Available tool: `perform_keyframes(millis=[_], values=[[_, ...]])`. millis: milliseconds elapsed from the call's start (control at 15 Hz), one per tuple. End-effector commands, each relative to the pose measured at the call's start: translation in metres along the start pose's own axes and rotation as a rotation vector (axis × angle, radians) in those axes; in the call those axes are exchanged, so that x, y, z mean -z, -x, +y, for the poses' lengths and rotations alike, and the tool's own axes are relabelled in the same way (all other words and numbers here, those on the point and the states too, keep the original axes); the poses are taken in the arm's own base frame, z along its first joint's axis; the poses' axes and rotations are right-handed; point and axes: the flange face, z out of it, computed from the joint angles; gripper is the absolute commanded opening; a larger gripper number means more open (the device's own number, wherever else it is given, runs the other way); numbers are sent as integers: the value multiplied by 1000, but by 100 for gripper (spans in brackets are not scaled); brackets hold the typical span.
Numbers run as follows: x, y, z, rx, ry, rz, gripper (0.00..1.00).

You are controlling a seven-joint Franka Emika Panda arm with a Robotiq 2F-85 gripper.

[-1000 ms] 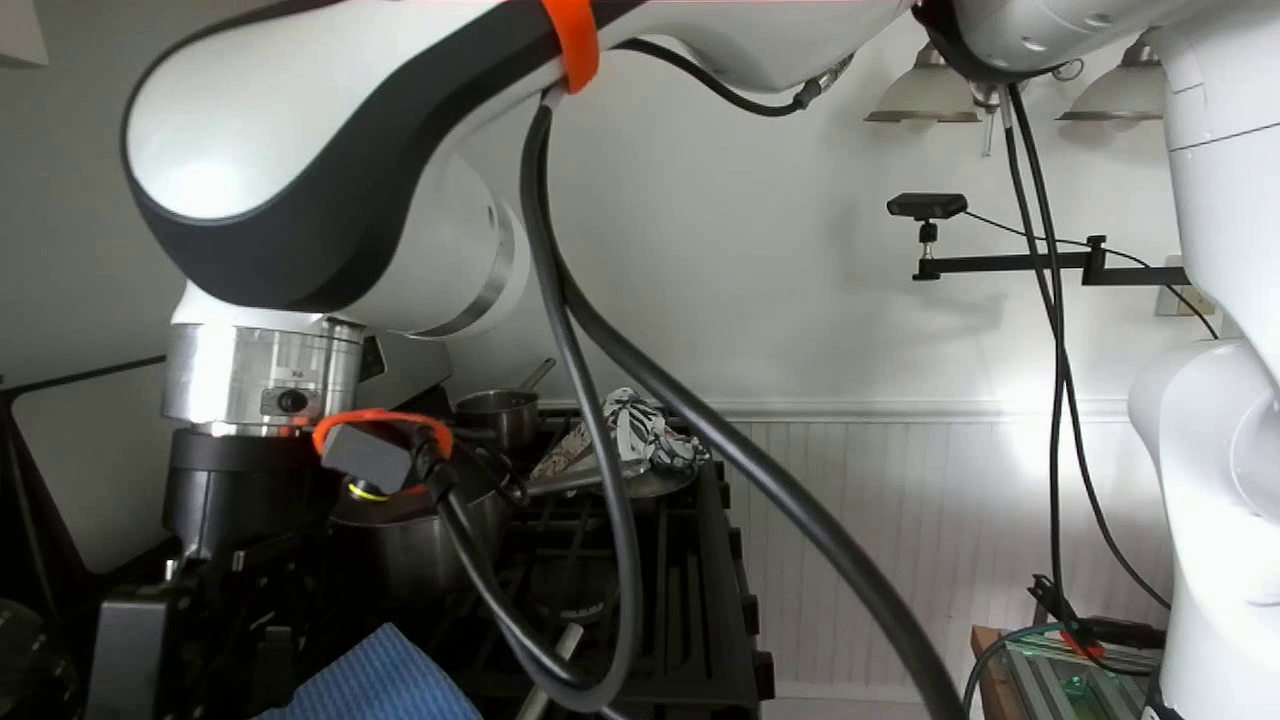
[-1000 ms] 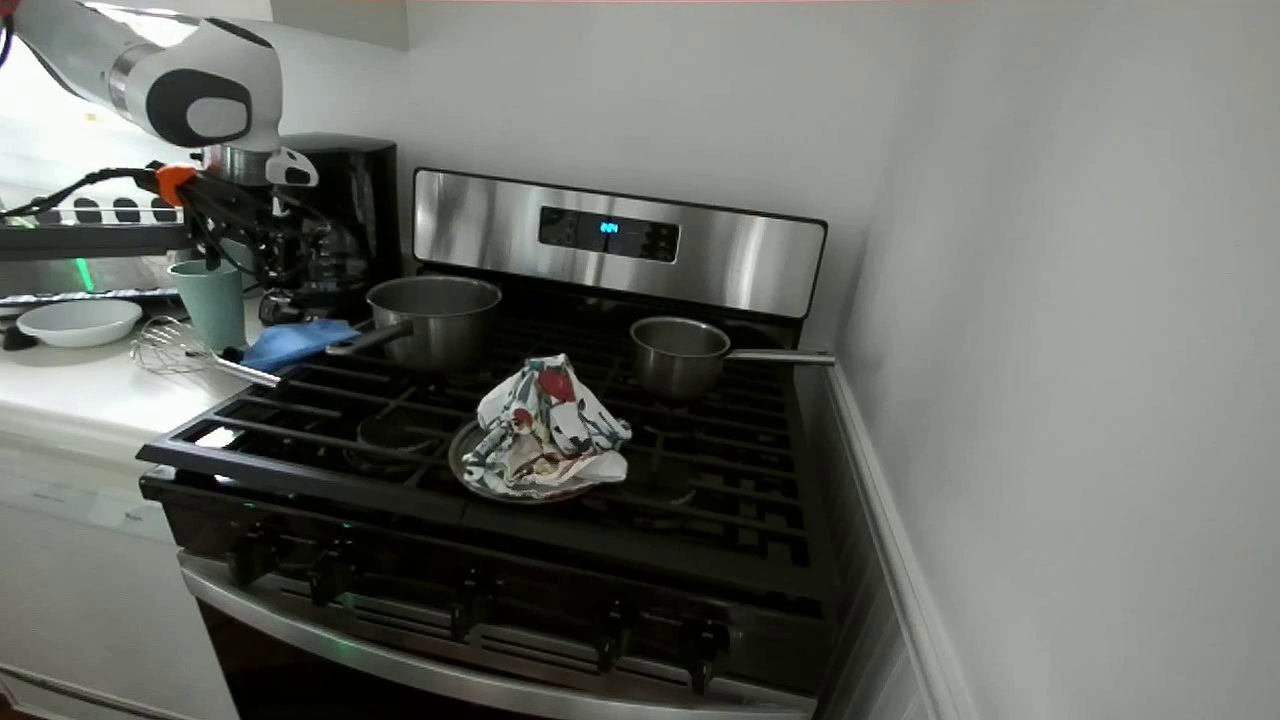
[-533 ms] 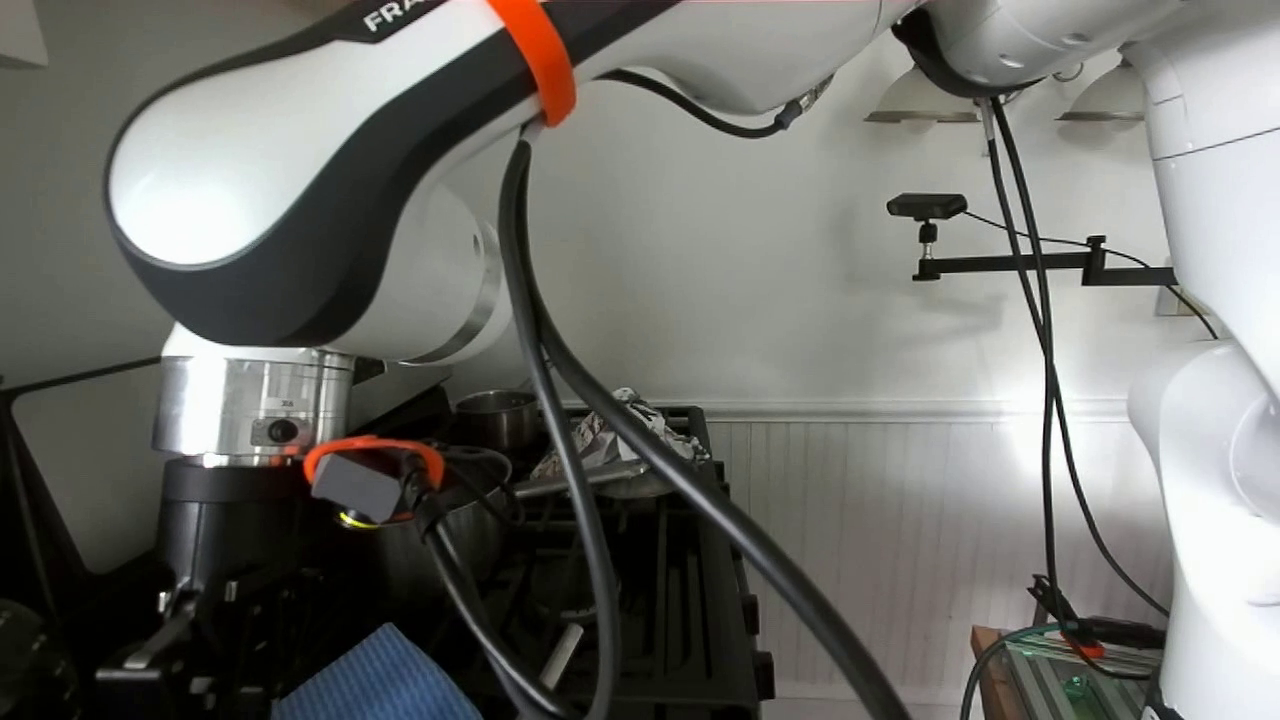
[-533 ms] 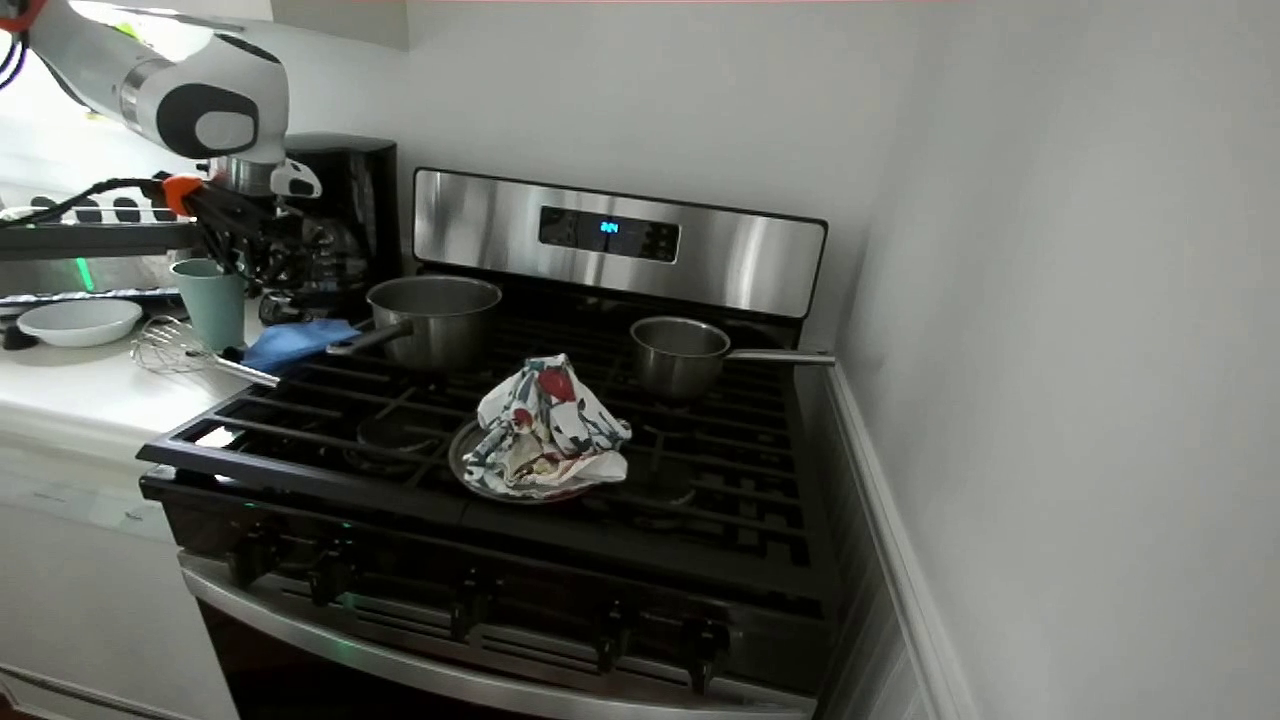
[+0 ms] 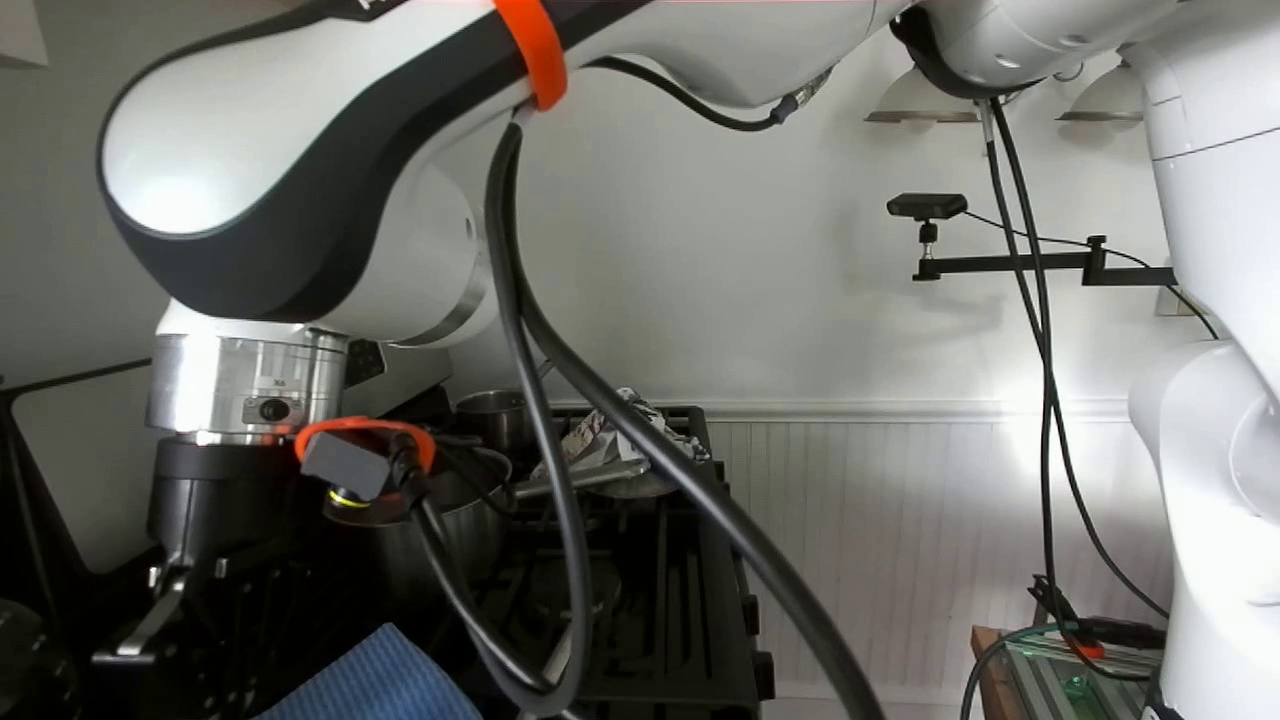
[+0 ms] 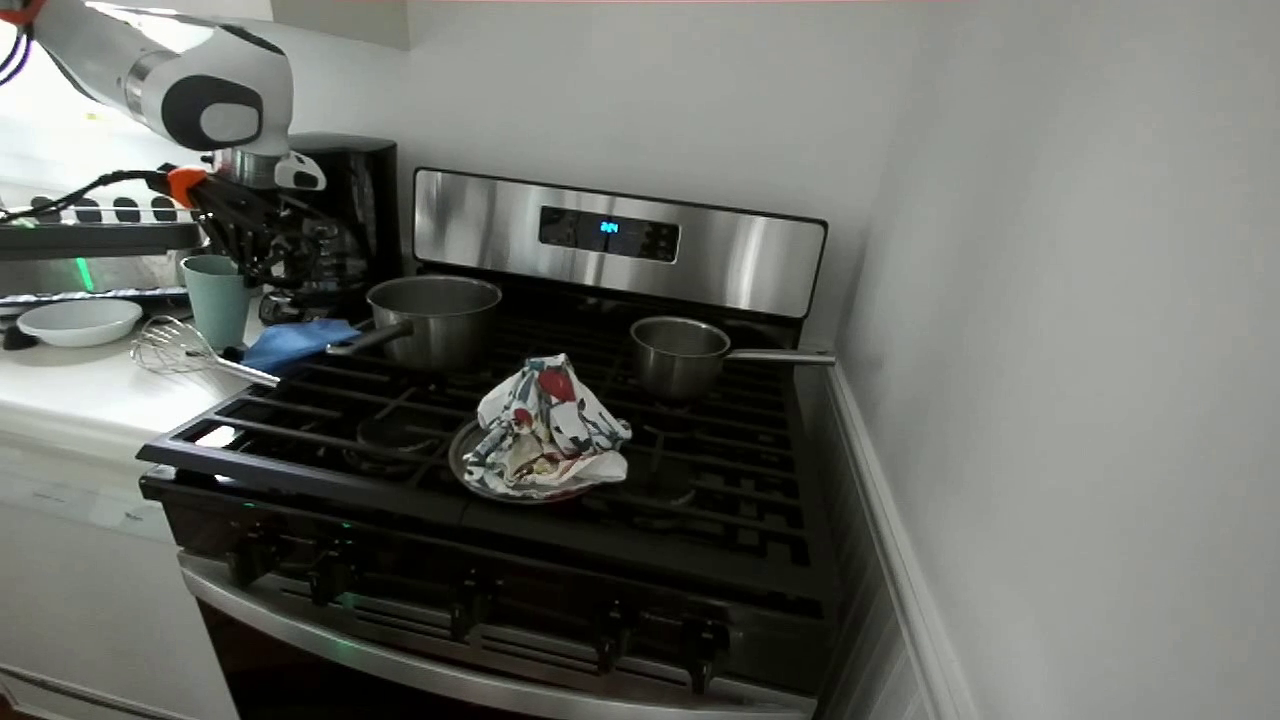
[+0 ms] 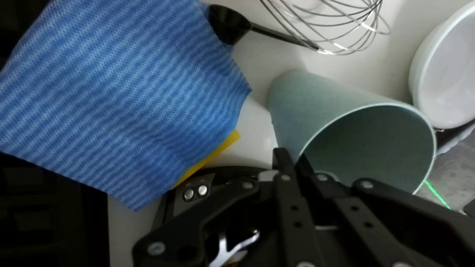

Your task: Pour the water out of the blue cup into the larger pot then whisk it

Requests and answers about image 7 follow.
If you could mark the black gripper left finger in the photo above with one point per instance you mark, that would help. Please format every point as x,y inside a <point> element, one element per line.
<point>289,212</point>

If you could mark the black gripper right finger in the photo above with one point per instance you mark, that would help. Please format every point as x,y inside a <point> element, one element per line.
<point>395,227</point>

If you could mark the pale teal plastic cup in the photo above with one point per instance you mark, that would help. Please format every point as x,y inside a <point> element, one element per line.
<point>346,128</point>

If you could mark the metal countertop rack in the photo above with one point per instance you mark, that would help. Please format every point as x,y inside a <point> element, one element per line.
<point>457,168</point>

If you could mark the yellow sponge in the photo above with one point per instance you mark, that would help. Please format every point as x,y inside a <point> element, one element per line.
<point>217,156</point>

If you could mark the white shallow bowl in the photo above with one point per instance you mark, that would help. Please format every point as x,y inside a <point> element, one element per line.
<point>445,74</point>

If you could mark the black measuring spoon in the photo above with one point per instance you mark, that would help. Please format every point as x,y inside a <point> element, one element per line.
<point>227,23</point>

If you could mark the blue striped cleaning cloth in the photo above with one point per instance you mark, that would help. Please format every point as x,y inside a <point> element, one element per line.
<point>119,94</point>

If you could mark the black gas stove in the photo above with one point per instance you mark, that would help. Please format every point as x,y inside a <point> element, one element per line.
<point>44,223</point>

